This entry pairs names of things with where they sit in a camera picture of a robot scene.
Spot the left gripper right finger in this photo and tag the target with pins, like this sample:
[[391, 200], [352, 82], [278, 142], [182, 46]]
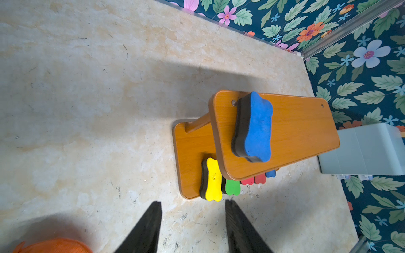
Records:
[[242, 236]]

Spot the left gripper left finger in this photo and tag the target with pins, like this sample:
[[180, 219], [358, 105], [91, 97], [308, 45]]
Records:
[[144, 236]]

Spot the green eraser bottom shelf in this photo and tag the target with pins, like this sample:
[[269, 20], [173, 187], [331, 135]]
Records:
[[230, 187]]

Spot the red eraser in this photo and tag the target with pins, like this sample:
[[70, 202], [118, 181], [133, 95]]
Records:
[[249, 181], [260, 179]]

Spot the blue eraser bottom shelf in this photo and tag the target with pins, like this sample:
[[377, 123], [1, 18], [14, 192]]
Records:
[[271, 174]]

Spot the yellow eraser bottom shelf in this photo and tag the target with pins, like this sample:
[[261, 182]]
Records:
[[211, 180]]

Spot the orange wooden two-tier shelf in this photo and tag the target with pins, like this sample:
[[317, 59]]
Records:
[[302, 128]]

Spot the orange tiger plush toy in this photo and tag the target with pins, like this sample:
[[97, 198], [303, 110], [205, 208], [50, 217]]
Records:
[[59, 245]]

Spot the light blue box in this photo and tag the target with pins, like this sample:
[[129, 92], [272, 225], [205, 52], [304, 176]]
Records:
[[370, 150]]

